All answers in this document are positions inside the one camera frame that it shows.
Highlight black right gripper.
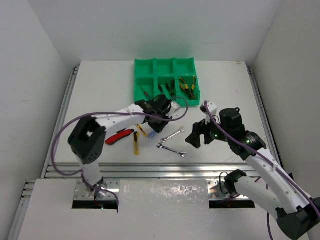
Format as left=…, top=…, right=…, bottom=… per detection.
left=185, top=112, right=231, bottom=148

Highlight small silver wrench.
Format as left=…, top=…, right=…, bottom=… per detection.
left=160, top=126, right=185, bottom=143

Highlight blue screwdriver thin shaft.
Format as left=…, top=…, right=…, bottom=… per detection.
left=140, top=86, right=152, bottom=101

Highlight long silver wrench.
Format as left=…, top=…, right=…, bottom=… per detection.
left=156, top=143, right=187, bottom=158

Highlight black green precision screwdriver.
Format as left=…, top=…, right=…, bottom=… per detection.
left=165, top=83, right=173, bottom=96

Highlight yellow handled pliers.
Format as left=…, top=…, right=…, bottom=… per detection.
left=179, top=77, right=191, bottom=95

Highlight yellow needle nose pliers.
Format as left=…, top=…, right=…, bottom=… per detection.
left=190, top=75, right=197, bottom=100

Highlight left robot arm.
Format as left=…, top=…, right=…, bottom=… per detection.
left=68, top=95, right=180, bottom=189

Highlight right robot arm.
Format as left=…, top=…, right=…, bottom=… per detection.
left=185, top=102, right=320, bottom=240

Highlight small yellow box cutter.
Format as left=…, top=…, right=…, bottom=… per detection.
left=136, top=124, right=148, bottom=137

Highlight green six-compartment bin tray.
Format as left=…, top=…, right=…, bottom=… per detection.
left=133, top=57, right=201, bottom=107

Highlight large yellow box cutter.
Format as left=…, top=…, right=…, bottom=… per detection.
left=133, top=131, right=140, bottom=156

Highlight red utility knife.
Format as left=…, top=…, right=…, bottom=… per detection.
left=104, top=129, right=135, bottom=146

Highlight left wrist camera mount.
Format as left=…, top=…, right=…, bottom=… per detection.
left=170, top=101, right=181, bottom=114

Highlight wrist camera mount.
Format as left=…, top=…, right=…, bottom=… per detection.
left=170, top=101, right=181, bottom=114
left=199, top=101, right=218, bottom=125

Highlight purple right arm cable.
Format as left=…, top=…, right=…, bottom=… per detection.
left=203, top=100, right=320, bottom=240

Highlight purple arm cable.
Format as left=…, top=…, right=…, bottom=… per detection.
left=203, top=100, right=320, bottom=240
left=50, top=96, right=189, bottom=176

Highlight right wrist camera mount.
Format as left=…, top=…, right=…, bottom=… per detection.
left=199, top=101, right=218, bottom=125

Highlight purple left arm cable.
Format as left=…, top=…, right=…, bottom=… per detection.
left=50, top=96, right=189, bottom=176

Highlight aluminium rail frame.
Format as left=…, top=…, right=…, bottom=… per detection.
left=8, top=61, right=278, bottom=240

